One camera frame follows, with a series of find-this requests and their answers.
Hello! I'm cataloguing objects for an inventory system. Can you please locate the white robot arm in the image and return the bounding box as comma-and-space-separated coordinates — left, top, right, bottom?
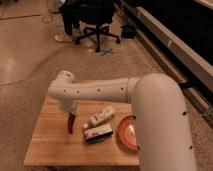
48, 71, 197, 171

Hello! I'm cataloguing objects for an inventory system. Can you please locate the orange ceramic bowl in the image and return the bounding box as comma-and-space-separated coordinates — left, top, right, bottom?
117, 115, 137, 151

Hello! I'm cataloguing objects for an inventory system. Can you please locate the white plastic bottle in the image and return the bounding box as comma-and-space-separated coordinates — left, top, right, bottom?
83, 106, 115, 129

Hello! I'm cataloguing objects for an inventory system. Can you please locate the small red white box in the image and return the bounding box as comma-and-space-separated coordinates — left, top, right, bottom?
83, 124, 113, 144

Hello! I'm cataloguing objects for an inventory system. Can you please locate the wooden folding table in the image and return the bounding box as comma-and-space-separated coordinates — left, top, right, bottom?
24, 96, 139, 167

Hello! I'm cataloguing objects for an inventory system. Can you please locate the black box on floor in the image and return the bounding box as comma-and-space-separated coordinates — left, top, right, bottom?
121, 25, 136, 39

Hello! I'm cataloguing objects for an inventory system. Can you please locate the white sneaker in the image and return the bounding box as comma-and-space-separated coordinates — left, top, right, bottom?
54, 34, 73, 42

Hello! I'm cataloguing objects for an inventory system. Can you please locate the black office chair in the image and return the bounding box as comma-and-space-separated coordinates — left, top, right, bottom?
75, 0, 121, 52

